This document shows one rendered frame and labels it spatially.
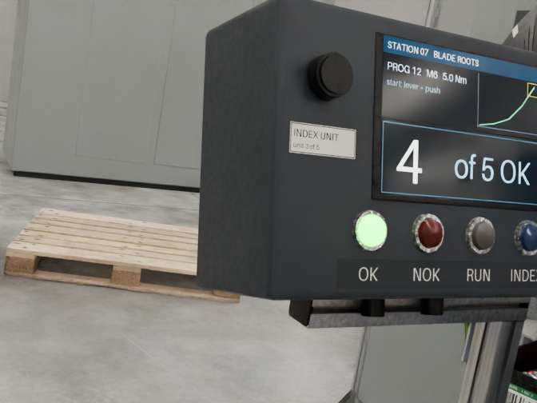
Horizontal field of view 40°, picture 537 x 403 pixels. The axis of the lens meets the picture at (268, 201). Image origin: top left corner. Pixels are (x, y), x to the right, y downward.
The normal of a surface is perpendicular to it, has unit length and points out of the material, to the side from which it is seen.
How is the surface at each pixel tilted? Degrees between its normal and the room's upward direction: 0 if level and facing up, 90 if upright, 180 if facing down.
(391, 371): 90
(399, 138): 75
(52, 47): 90
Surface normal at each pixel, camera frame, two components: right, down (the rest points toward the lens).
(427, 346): -0.86, -0.06
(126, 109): 0.39, 0.22
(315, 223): 0.51, -0.03
